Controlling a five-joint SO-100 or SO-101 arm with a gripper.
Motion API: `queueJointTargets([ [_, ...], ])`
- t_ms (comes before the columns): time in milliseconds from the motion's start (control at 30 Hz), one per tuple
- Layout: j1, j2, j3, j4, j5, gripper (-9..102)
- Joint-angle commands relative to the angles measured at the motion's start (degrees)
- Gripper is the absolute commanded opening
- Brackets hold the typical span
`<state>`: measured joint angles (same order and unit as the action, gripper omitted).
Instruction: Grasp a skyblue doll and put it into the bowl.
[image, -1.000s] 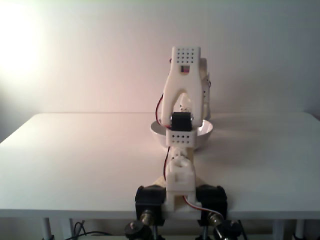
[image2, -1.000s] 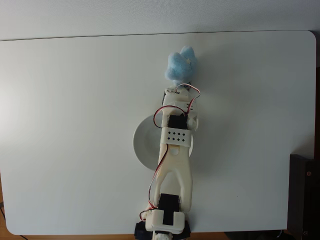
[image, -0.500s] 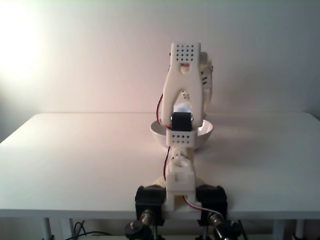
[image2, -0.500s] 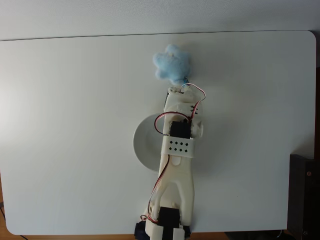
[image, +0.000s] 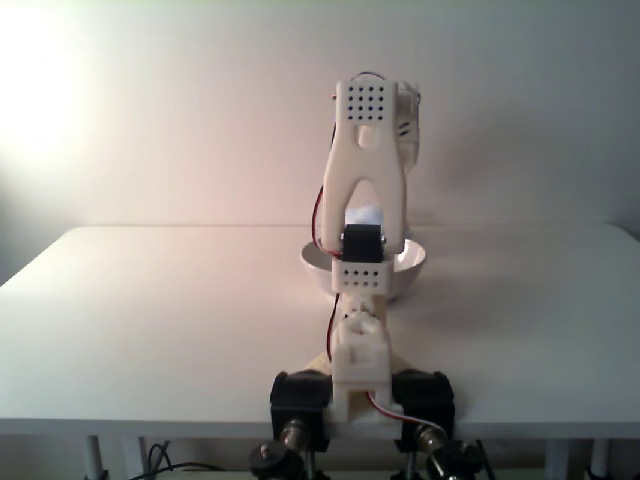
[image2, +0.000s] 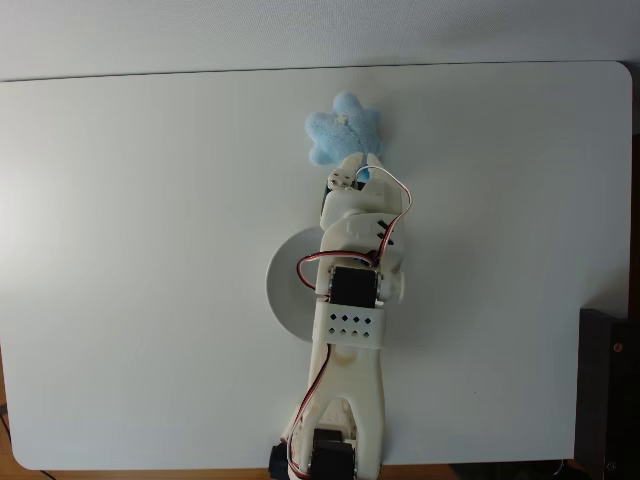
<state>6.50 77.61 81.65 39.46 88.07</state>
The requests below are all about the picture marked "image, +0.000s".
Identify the black cable under table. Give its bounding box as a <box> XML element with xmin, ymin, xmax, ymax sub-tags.
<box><xmin>142</xmin><ymin>442</ymin><xmax>226</xmax><ymax>480</ymax></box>

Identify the red white base cable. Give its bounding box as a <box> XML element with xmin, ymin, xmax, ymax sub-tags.
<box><xmin>364</xmin><ymin>389</ymin><xmax>447</xmax><ymax>436</ymax></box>

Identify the white round bowl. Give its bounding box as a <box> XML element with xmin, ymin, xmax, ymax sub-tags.
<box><xmin>299</xmin><ymin>238</ymin><xmax>428</xmax><ymax>303</ymax></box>

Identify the black table clamp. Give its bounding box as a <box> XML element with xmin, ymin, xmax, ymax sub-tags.
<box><xmin>269</xmin><ymin>368</ymin><xmax>334</xmax><ymax>480</ymax></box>
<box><xmin>392</xmin><ymin>368</ymin><xmax>457</xmax><ymax>480</ymax></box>

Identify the white table leg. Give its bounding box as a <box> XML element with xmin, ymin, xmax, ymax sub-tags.
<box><xmin>545</xmin><ymin>439</ymin><xmax>571</xmax><ymax>480</ymax></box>
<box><xmin>589</xmin><ymin>439</ymin><xmax>609</xmax><ymax>480</ymax></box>
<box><xmin>122</xmin><ymin>437</ymin><xmax>146</xmax><ymax>480</ymax></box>
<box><xmin>85</xmin><ymin>435</ymin><xmax>104</xmax><ymax>480</ymax></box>

